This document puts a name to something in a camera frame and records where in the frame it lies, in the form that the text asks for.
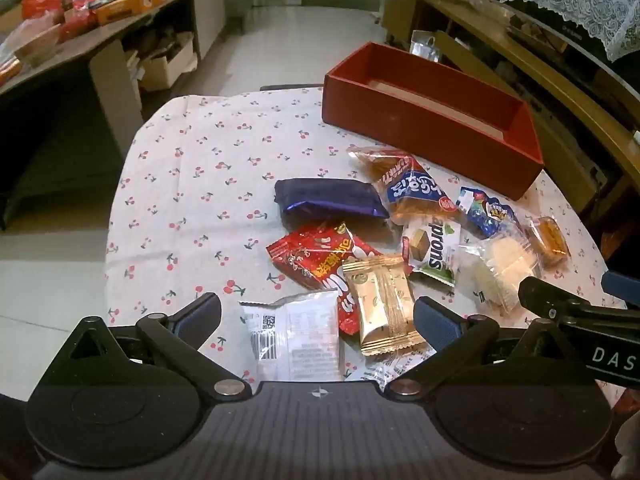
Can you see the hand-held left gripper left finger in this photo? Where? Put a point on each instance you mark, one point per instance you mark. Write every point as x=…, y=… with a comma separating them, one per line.
x=200, y=310

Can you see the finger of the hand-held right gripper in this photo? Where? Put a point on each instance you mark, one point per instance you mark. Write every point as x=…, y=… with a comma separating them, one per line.
x=542, y=292
x=622, y=287

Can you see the green white snack packet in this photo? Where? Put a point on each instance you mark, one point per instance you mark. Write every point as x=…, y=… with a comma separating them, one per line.
x=435, y=250

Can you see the orange blue bread packet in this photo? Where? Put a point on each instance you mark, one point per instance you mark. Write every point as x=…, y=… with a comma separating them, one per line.
x=405, y=185

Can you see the white barcode snack packet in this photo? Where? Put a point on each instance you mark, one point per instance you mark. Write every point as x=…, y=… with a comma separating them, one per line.
x=300, y=335

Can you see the gold snack packet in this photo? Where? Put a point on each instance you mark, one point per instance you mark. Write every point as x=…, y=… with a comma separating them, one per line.
x=380, y=300

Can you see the clear white cake packet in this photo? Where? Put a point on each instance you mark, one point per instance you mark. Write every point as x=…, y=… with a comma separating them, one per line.
x=500, y=265

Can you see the red snack packet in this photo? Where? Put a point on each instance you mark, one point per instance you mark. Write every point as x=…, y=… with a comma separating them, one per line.
x=310, y=255

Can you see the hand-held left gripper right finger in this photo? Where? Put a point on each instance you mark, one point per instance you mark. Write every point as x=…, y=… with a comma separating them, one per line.
x=435, y=320

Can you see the small orange cake packet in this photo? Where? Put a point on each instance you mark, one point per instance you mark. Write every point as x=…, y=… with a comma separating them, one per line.
x=547, y=240

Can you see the red cardboard box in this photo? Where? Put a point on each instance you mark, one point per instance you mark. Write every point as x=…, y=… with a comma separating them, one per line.
x=425, y=125

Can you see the red plastic bag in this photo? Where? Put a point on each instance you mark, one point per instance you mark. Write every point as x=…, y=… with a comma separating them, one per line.
x=55, y=5

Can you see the white printed snack packet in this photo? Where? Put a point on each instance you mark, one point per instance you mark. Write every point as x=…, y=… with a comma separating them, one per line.
x=380, y=372

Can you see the wooden television cabinet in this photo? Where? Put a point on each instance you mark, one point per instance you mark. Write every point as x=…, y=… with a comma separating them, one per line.
x=550, y=85

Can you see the orange cardboard box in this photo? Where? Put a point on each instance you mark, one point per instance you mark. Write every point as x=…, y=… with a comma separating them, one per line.
x=130, y=5

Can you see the clear plastic bag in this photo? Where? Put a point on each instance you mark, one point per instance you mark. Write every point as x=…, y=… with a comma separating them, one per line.
x=425, y=45

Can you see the clear plastic container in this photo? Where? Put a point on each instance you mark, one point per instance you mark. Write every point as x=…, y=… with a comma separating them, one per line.
x=35, y=45

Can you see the grey desk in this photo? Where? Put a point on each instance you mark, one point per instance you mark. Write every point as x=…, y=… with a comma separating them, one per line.
x=100, y=50

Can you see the blue candy packet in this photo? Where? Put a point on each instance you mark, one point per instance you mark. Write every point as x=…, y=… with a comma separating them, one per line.
x=487, y=212

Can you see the purple snack packet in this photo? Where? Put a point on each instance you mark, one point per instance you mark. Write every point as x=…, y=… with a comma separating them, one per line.
x=325, y=200

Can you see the black television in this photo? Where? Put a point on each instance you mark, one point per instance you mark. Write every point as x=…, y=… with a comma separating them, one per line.
x=560, y=40

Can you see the white cardboard box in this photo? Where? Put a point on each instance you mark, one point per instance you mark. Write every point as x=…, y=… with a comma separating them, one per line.
x=165, y=62

